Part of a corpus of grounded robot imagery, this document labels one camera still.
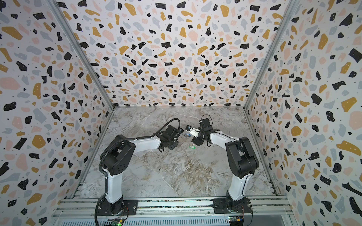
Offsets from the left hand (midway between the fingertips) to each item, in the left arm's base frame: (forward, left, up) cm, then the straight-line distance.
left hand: (175, 138), depth 98 cm
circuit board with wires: (-47, +27, -3) cm, 54 cm away
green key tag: (-6, -12, -3) cm, 14 cm away
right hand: (+2, -14, +4) cm, 15 cm away
